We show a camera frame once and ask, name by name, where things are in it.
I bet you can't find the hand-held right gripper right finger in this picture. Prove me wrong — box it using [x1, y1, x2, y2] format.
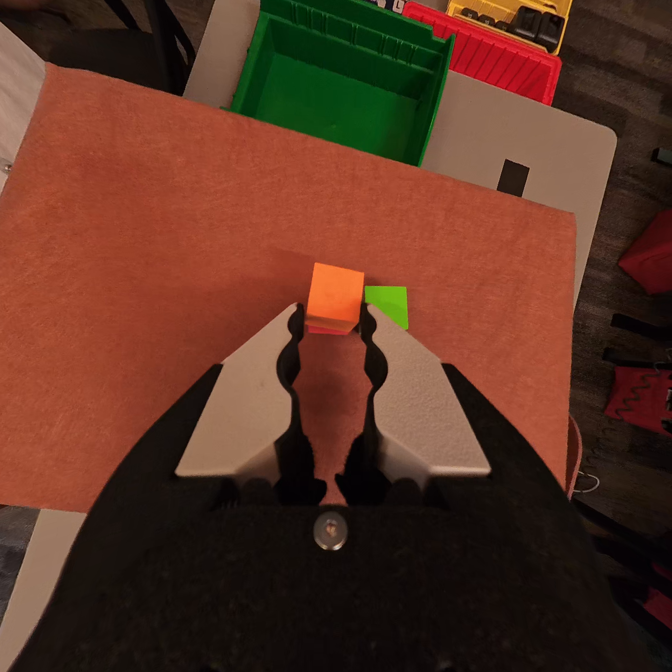
[360, 302, 492, 494]

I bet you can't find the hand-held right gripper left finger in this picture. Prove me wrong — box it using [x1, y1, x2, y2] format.
[174, 302, 305, 495]

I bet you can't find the green wooden cube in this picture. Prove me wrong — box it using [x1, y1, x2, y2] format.
[364, 286, 410, 331]

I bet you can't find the orange wooden cube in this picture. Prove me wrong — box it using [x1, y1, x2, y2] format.
[306, 262, 365, 329]

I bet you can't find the green plastic bin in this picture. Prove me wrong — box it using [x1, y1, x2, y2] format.
[219, 0, 457, 168]

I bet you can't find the light grey desk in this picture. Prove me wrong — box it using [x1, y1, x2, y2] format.
[0, 0, 618, 662]

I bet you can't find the rust brown felt bag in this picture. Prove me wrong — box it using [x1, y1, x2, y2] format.
[0, 63, 582, 514]

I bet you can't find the red bag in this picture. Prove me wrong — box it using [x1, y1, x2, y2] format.
[604, 364, 672, 438]
[618, 209, 672, 296]

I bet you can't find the red plastic bin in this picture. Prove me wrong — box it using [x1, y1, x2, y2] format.
[401, 0, 563, 107]

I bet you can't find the yellow plastic bin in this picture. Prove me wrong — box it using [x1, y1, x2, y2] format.
[445, 0, 573, 56]

